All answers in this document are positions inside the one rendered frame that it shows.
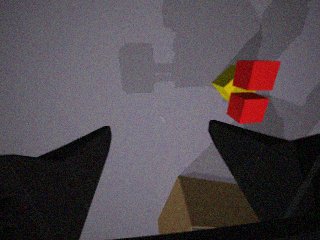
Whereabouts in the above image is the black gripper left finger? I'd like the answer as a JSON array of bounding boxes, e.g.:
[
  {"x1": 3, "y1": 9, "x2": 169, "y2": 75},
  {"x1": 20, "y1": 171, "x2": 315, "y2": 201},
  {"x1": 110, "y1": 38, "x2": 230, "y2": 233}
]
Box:
[{"x1": 0, "y1": 126, "x2": 112, "y2": 240}]

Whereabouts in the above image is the red cube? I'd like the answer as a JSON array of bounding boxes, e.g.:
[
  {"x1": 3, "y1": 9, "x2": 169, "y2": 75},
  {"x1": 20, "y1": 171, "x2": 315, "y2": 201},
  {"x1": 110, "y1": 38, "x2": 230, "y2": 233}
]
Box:
[
  {"x1": 232, "y1": 60, "x2": 280, "y2": 91},
  {"x1": 227, "y1": 92, "x2": 270, "y2": 124}
]

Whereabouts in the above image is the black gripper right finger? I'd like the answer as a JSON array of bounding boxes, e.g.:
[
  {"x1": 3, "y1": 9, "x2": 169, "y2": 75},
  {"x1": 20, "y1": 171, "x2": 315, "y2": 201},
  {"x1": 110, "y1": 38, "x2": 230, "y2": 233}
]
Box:
[{"x1": 208, "y1": 120, "x2": 320, "y2": 222}]

